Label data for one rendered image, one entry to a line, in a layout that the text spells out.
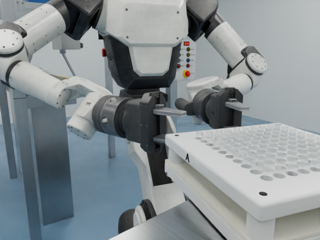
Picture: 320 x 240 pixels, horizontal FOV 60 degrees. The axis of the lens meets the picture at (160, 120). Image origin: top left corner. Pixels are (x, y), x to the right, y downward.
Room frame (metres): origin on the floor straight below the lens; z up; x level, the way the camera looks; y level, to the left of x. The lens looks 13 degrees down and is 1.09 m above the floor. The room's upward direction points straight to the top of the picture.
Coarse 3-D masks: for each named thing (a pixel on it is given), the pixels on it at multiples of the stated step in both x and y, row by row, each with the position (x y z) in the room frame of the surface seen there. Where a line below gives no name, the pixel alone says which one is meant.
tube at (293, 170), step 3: (288, 165) 0.29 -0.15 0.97; (291, 165) 0.30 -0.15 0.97; (294, 165) 0.30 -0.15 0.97; (297, 165) 0.30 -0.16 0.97; (288, 168) 0.29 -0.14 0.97; (291, 168) 0.29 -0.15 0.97; (294, 168) 0.29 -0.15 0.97; (297, 168) 0.29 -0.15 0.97; (288, 171) 0.29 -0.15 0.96; (291, 171) 0.29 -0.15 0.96; (294, 171) 0.29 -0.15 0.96; (297, 171) 0.29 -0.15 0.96; (288, 174) 0.29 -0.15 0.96; (291, 174) 0.29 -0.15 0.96; (294, 174) 0.29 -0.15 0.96; (297, 174) 0.29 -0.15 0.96
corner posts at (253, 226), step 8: (176, 160) 0.43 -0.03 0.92; (248, 216) 0.24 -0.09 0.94; (248, 224) 0.24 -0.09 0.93; (256, 224) 0.24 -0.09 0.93; (264, 224) 0.23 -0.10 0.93; (272, 224) 0.24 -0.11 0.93; (248, 232) 0.24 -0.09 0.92; (256, 232) 0.24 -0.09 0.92; (264, 232) 0.23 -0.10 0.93; (272, 232) 0.24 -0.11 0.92
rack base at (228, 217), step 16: (176, 176) 0.41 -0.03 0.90; (192, 176) 0.39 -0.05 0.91; (192, 192) 0.35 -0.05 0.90; (208, 192) 0.34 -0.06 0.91; (208, 208) 0.31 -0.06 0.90; (224, 208) 0.30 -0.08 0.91; (240, 208) 0.30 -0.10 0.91; (224, 224) 0.28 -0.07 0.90; (240, 224) 0.26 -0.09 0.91; (288, 224) 0.26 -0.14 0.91; (304, 224) 0.26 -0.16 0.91
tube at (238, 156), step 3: (234, 153) 0.33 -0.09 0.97; (237, 153) 0.34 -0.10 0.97; (240, 153) 0.34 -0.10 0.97; (243, 153) 0.33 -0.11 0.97; (234, 156) 0.33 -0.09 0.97; (237, 156) 0.33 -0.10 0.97; (240, 156) 0.32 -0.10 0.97; (243, 156) 0.33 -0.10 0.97; (234, 159) 0.33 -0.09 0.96; (237, 159) 0.33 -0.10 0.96; (240, 159) 0.32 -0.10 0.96; (237, 162) 0.33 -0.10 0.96; (240, 162) 0.33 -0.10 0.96
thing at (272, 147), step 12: (240, 132) 0.43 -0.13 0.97; (252, 132) 0.44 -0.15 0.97; (264, 132) 0.43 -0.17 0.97; (276, 132) 0.43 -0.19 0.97; (288, 132) 0.43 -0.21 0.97; (228, 144) 0.38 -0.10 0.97; (240, 144) 0.37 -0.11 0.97; (252, 144) 0.38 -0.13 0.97; (264, 144) 0.37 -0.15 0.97; (276, 144) 0.37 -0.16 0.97; (288, 144) 0.38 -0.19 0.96; (300, 144) 0.37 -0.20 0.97; (312, 144) 0.38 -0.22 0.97; (252, 156) 0.33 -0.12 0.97; (264, 156) 0.34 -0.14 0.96; (276, 156) 0.33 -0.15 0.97; (288, 156) 0.32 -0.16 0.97; (300, 156) 0.33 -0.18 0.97; (312, 156) 0.32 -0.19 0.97
